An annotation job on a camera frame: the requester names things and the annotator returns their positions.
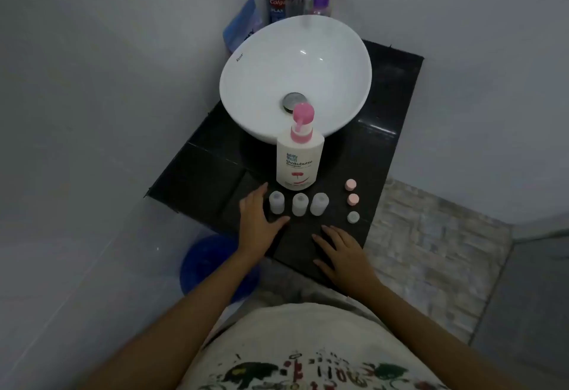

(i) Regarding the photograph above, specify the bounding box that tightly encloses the person's right hand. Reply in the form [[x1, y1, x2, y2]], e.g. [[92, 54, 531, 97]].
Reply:
[[311, 224, 379, 298]]

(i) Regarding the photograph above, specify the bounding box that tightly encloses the person's left hand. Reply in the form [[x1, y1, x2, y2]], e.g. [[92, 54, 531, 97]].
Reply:
[[238, 182, 291, 256]]

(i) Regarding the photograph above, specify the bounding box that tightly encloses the small translucent bottle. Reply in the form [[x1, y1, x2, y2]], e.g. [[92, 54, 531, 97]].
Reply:
[[268, 190, 286, 215], [309, 192, 330, 217], [292, 192, 310, 217]]

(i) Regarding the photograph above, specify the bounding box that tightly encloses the white hand sanitizer pump bottle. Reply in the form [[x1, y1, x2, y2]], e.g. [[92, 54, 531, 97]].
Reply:
[[275, 102, 326, 191]]

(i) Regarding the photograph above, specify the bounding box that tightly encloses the person's left forearm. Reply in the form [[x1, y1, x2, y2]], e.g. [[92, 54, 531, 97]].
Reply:
[[78, 247, 267, 390]]

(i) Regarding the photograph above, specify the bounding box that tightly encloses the person's right forearm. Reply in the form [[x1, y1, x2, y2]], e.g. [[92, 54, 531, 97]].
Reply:
[[353, 279, 532, 390]]

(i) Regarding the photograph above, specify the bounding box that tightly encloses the blue plastic bucket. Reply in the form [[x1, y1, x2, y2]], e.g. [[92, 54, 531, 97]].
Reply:
[[179, 233, 261, 297]]

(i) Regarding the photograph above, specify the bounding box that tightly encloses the white printed shirt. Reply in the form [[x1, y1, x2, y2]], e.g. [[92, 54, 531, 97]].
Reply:
[[175, 303, 445, 390]]

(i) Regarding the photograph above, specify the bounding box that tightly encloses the metal sink drain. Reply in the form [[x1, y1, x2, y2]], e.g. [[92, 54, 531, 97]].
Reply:
[[280, 91, 308, 112]]

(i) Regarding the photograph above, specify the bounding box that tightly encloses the white round sink basin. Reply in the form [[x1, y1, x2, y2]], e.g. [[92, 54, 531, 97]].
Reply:
[[218, 15, 373, 145]]

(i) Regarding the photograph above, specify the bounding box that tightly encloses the grey door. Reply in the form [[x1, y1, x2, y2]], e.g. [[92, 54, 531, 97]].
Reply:
[[471, 233, 569, 390]]

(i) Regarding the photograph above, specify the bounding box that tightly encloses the blue pouch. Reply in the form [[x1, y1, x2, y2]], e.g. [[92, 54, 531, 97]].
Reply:
[[222, 0, 264, 53]]

